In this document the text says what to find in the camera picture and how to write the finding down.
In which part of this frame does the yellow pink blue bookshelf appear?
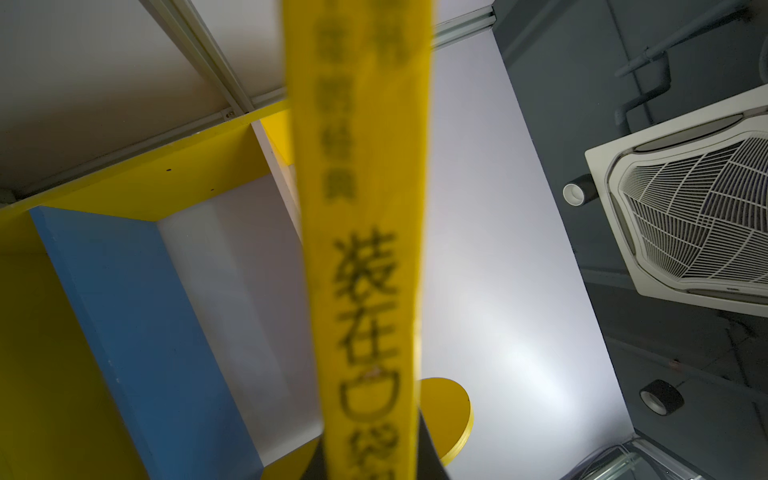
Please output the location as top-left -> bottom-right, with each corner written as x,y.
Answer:
0,98 -> 475,480

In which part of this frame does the ceiling air conditioner unit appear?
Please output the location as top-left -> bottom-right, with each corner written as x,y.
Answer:
585,86 -> 767,317

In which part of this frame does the ceiling spotlight upper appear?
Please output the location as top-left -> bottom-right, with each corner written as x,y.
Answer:
562,174 -> 599,207

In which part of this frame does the ceiling spotlight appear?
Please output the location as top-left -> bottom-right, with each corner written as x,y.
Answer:
639,379 -> 685,416
562,174 -> 599,207

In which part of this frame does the ceiling spotlight lower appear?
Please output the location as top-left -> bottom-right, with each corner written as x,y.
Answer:
639,379 -> 685,416

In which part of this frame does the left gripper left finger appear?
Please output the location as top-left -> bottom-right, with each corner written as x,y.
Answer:
300,436 -> 327,480

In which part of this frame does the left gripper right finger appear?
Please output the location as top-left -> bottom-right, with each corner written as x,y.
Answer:
416,412 -> 449,480

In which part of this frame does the yellow cartoon cover book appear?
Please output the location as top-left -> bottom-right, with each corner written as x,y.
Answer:
283,1 -> 433,479

